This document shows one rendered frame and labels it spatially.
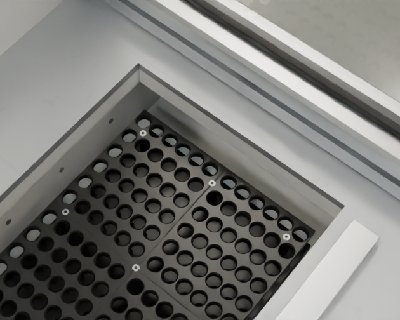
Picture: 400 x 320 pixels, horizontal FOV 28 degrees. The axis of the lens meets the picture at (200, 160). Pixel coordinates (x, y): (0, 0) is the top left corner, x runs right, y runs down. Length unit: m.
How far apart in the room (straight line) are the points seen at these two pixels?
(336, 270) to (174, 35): 0.22
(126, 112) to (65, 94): 0.09
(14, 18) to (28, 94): 0.06
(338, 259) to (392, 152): 0.08
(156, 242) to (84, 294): 0.07
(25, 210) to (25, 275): 0.08
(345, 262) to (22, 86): 0.28
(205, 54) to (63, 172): 0.16
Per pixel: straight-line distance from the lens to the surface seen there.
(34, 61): 0.65
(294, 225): 0.62
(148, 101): 0.73
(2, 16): 0.64
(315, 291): 0.54
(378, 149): 0.56
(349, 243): 0.56
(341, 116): 0.57
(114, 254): 0.61
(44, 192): 0.68
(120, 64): 0.64
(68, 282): 0.61
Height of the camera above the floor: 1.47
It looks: 62 degrees down
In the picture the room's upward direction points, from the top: straight up
